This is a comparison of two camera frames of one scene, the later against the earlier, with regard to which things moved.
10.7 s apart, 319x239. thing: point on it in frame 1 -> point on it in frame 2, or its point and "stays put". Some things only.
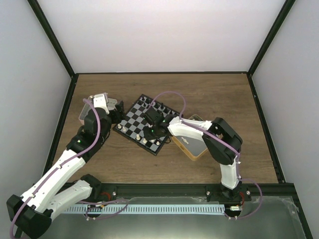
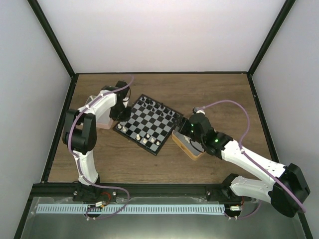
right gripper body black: (152, 135) -> (184, 130)
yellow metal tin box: (193, 147) stays put
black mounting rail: (285, 192) stays put
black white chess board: (131, 124) stays put
